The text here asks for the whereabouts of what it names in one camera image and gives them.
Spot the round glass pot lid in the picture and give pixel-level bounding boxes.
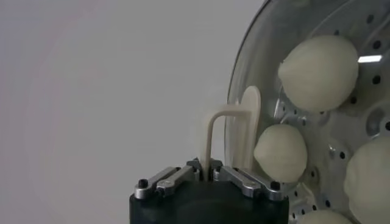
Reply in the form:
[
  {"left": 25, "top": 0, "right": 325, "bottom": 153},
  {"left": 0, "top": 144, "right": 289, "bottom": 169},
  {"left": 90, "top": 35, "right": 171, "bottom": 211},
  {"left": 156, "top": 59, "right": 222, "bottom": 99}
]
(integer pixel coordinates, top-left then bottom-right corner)
[{"left": 196, "top": 0, "right": 390, "bottom": 224}]

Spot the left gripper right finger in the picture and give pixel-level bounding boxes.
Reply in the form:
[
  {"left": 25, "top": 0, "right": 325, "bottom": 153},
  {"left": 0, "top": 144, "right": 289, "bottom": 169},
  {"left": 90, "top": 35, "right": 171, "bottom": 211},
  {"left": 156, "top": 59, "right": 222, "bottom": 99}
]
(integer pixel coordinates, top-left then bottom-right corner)
[{"left": 209, "top": 158, "right": 286, "bottom": 202}]

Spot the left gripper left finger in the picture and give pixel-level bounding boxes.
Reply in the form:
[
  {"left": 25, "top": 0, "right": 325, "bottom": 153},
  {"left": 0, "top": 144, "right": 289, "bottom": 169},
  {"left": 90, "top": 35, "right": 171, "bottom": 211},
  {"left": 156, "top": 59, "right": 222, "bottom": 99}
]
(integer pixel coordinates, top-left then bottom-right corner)
[{"left": 133, "top": 158, "right": 204, "bottom": 200}]

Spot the stainless steel steamer basket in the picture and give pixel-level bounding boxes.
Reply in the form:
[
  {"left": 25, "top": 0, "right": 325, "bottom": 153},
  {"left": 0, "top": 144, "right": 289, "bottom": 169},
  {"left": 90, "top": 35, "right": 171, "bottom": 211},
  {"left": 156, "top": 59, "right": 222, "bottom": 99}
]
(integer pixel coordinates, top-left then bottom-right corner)
[{"left": 231, "top": 0, "right": 390, "bottom": 224}]

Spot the white steamed baozi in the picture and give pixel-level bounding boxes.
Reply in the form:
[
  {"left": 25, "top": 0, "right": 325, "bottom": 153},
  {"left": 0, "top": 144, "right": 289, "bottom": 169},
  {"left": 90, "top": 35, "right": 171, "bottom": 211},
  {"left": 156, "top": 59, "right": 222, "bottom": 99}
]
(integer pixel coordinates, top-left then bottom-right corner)
[
  {"left": 277, "top": 35, "right": 360, "bottom": 113},
  {"left": 253, "top": 124, "right": 308, "bottom": 183},
  {"left": 343, "top": 136, "right": 390, "bottom": 224},
  {"left": 297, "top": 209, "right": 354, "bottom": 224}
]

